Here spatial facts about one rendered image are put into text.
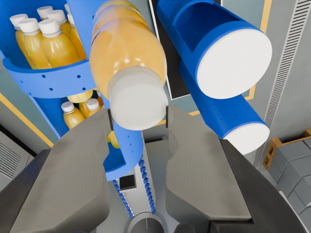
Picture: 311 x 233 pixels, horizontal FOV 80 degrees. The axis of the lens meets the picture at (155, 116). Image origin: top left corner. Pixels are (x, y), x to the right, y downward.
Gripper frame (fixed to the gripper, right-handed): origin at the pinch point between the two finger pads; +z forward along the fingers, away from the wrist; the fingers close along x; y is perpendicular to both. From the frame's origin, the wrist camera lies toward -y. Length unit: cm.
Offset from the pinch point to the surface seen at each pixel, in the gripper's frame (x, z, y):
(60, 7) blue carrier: -23, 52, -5
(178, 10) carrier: 18, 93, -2
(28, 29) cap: -24.9, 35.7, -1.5
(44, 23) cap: -19.6, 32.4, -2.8
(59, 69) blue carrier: -17.1, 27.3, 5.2
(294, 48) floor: 151, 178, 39
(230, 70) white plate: 31, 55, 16
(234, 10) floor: 75, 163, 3
